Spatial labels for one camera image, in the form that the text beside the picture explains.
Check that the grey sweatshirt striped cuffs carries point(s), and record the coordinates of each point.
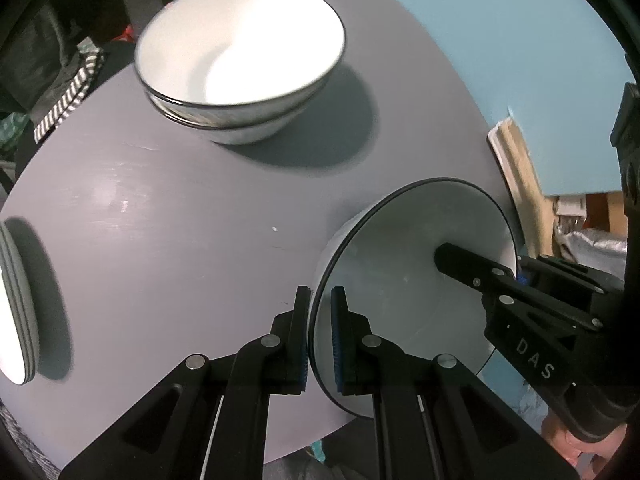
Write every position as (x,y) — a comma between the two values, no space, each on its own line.
(65,100)

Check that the green checkered cloth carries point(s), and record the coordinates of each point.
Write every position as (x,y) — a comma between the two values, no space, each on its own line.
(10,127)

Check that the white bowl black rim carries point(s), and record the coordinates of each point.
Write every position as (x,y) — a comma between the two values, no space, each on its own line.
(240,127)
(400,280)
(235,55)

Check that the person's right hand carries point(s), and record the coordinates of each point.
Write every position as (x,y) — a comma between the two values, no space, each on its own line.
(565,442)

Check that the stack of white plates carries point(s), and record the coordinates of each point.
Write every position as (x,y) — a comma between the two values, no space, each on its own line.
(34,320)

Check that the clear plastic bag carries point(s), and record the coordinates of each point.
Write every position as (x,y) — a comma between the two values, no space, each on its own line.
(595,247)

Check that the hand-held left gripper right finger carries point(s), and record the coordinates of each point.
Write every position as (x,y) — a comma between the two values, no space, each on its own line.
(338,340)

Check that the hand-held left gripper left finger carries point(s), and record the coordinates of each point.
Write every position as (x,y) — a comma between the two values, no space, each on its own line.
(301,355)

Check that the tan cardboard sheet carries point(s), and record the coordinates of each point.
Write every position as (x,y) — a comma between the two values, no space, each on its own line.
(515,170)

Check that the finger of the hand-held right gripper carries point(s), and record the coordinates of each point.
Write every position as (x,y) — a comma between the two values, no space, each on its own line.
(465,267)
(565,272)

